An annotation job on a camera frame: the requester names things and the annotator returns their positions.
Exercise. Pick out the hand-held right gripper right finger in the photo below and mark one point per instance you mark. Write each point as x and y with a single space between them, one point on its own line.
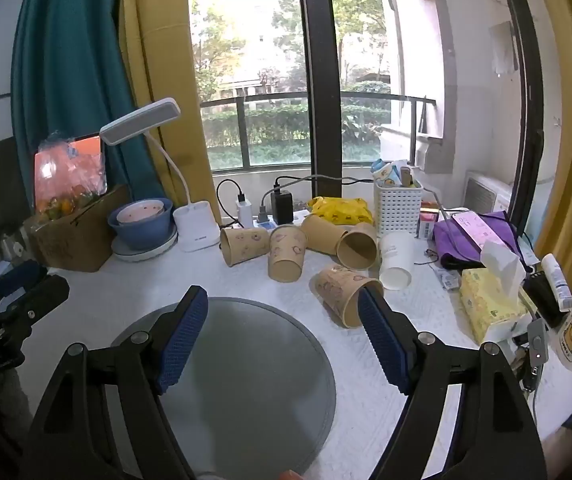
383 345

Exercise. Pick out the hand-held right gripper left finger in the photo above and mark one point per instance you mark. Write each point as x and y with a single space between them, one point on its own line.
181 342

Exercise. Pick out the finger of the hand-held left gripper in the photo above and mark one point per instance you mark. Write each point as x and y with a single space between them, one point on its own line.
21 276

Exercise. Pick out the brown printed paper cup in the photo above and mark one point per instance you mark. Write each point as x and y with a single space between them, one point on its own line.
338 292
322 234
243 246
358 251
286 255

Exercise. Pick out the white paper cup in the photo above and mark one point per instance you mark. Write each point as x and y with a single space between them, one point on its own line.
397 257

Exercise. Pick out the cardboard box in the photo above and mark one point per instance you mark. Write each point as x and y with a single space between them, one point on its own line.
73 242

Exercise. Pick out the grey round mat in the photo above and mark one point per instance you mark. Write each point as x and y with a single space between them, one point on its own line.
261 375

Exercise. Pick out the small printed sachet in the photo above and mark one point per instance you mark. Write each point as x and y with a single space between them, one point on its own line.
447 278

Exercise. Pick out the white plate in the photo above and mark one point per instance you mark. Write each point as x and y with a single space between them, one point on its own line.
141 255

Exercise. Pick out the yellow tissue pack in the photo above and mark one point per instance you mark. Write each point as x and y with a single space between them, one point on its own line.
486 305

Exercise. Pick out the orange plastic bag of fruit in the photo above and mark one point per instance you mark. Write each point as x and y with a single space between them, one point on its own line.
68 175

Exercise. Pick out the blue bowl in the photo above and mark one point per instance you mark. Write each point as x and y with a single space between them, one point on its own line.
138 235

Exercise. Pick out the white desk lamp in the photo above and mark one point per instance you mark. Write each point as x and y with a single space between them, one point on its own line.
196 227

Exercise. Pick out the purple bag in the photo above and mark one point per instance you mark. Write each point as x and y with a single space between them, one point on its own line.
466 255

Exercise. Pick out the red small box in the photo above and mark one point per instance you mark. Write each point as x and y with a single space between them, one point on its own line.
428 220

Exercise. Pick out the white plastic basket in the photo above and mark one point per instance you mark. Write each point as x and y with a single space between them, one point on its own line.
398 207

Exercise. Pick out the yellow plastic bag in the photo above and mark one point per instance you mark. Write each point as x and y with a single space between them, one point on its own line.
338 211

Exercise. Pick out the white charger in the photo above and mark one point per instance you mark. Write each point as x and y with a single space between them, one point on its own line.
244 210

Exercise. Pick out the pink white flat card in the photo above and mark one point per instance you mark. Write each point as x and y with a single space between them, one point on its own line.
473 227

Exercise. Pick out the white power strip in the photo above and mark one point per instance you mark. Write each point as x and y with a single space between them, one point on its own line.
298 217

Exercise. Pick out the black pouch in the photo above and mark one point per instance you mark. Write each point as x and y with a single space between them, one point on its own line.
541 295

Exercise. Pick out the black charger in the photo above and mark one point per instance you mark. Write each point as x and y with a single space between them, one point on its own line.
282 205

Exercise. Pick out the blue white packet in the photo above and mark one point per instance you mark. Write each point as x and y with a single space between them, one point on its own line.
388 172

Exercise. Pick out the white air conditioner unit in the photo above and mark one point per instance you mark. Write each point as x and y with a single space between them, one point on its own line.
486 195

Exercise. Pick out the white tube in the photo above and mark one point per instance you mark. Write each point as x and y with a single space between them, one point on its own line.
557 280

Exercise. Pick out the teal curtain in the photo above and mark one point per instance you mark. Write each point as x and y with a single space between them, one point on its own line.
66 60

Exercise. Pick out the black balcony railing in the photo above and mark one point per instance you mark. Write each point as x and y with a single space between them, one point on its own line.
266 101

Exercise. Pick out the black window frame post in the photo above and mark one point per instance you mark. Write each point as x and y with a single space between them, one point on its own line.
318 60

